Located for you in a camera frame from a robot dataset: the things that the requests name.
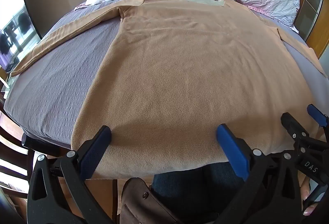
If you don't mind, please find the tan fleece shirt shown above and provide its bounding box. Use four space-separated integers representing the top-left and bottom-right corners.
10 0 327 180

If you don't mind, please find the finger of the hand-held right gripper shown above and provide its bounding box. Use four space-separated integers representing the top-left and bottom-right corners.
280 112 310 141
307 104 329 128

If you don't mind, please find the wooden headboard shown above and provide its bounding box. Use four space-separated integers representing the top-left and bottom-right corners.
295 0 329 60

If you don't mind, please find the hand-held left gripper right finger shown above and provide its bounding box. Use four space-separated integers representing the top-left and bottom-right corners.
216 124 304 224

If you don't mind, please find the person's jeans leg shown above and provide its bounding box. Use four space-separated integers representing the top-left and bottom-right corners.
151 162 248 224

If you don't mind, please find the brown suede bag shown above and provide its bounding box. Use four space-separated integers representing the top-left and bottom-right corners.
119 177 182 224

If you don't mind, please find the grey bed sheet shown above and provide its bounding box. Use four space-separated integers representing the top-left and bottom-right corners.
5 0 329 150

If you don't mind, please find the glass door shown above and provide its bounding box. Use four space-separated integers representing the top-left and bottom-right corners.
0 0 45 74

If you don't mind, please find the person's right hand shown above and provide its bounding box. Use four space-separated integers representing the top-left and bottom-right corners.
300 178 323 217

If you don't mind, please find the dark wooden chair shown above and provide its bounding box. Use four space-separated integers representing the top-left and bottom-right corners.
0 108 35 200

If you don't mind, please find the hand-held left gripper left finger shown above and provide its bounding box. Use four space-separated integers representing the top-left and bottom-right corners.
27 125 114 224

